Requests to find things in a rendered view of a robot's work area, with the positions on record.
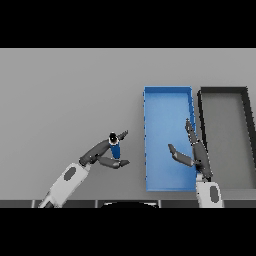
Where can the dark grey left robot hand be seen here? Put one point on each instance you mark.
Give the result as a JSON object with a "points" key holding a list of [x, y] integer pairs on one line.
{"points": [[96, 152]]}

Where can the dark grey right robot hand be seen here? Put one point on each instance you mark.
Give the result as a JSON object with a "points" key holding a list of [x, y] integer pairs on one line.
{"points": [[200, 156]]}

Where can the blue pipe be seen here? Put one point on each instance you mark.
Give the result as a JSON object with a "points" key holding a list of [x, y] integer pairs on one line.
{"points": [[114, 146]]}

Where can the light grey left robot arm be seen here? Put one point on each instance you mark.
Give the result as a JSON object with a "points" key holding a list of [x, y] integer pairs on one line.
{"points": [[64, 185]]}

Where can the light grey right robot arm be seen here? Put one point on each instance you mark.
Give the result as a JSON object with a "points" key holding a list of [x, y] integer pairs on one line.
{"points": [[208, 193]]}

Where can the dark grey bin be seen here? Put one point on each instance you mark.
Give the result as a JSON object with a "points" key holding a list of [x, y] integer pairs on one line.
{"points": [[226, 136]]}

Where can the blue bin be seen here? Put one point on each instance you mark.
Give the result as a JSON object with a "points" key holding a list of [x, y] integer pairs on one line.
{"points": [[168, 138]]}

